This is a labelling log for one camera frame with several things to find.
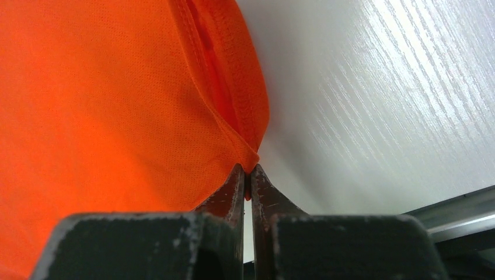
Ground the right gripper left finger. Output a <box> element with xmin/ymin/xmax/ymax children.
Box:
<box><xmin>30</xmin><ymin>164</ymin><xmax>245</xmax><ymax>279</ymax></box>

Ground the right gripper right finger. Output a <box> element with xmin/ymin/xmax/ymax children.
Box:
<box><xmin>249</xmin><ymin>165</ymin><xmax>448</xmax><ymax>279</ymax></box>

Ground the orange t-shirt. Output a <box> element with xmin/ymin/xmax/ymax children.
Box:
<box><xmin>1</xmin><ymin>1</ymin><xmax>269</xmax><ymax>279</ymax></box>

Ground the aluminium frame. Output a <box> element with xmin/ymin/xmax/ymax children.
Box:
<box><xmin>402</xmin><ymin>185</ymin><xmax>495</xmax><ymax>280</ymax></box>

